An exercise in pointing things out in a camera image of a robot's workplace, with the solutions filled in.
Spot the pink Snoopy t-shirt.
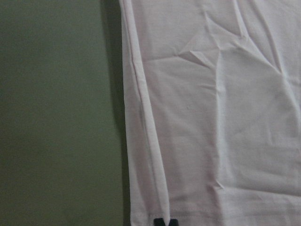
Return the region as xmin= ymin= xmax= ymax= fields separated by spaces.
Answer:
xmin=119 ymin=0 xmax=301 ymax=226

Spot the brown table mat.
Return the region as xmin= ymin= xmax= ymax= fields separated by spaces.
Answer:
xmin=0 ymin=0 xmax=130 ymax=226

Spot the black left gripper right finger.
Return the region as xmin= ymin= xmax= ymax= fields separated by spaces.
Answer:
xmin=168 ymin=219 xmax=179 ymax=226

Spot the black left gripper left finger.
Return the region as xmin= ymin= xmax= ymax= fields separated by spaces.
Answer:
xmin=153 ymin=218 xmax=166 ymax=226

